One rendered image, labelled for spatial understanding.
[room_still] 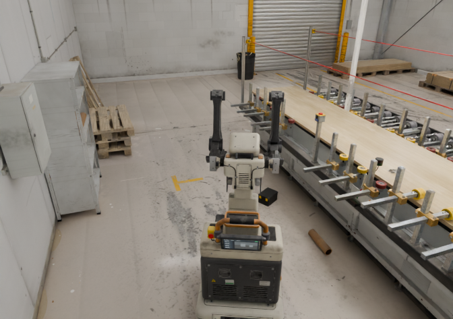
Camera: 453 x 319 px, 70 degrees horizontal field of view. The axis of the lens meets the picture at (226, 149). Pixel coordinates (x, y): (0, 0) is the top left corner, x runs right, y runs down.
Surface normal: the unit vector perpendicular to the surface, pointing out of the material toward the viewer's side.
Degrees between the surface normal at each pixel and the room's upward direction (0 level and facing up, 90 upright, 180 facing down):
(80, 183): 90
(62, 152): 90
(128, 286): 0
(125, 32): 90
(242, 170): 82
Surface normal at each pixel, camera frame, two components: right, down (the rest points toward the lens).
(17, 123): 0.32, 0.41
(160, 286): 0.00, -0.90
